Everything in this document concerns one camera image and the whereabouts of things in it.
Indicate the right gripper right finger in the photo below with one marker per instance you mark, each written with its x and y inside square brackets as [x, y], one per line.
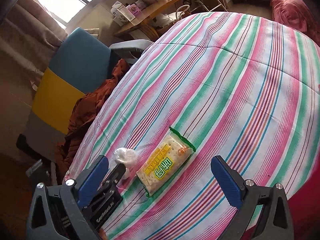
[274, 222]

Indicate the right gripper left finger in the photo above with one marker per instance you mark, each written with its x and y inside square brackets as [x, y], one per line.
[56, 212]

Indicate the white plastic bundle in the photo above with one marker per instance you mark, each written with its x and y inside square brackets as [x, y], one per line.
[124, 156]

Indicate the cracker packet green yellow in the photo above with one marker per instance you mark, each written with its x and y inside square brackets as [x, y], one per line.
[164, 161]

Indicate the rust orange jacket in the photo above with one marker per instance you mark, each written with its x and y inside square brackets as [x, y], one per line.
[83, 114]

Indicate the striped bed sheet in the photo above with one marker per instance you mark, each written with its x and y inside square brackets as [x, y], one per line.
[235, 85]

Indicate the yellow blue grey armchair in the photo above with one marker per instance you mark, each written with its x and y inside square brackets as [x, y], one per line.
[78, 67]

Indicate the beige curtain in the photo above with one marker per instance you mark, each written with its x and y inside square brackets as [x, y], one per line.
[30, 35]

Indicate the wooden side desk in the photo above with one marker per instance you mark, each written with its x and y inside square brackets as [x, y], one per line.
[142, 21]

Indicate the white product box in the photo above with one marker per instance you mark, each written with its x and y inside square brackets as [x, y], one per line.
[121, 14]

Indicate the pink small box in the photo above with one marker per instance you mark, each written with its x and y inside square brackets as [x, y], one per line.
[134, 9]

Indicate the pink quilt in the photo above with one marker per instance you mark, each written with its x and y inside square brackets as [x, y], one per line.
[295, 14]

